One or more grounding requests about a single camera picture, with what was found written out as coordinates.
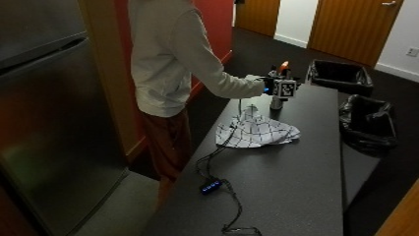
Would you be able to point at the white marker cube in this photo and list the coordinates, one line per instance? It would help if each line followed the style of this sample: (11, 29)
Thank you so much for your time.
(286, 88)

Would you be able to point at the white checked cloth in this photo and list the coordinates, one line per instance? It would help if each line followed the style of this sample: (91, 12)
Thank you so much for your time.
(257, 131)

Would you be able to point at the the person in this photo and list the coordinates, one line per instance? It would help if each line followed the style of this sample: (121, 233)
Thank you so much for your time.
(174, 65)

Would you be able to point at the wooden cabinet panel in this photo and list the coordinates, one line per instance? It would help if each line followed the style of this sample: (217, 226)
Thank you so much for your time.
(110, 75)

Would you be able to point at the white wall socket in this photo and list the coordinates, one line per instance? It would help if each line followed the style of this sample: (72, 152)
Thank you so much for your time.
(412, 51)

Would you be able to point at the stainless steel refrigerator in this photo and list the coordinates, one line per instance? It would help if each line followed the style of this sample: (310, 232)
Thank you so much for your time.
(48, 124)

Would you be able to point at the black lined waste bin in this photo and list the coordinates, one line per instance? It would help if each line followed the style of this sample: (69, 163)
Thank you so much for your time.
(341, 75)

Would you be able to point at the black bag waste bin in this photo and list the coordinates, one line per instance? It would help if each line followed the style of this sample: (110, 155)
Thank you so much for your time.
(369, 123)

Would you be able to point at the wooden furniture corner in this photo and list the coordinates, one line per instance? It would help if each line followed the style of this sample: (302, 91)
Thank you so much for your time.
(402, 213)

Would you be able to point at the black USB hub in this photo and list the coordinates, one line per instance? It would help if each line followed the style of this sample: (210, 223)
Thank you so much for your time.
(210, 186)

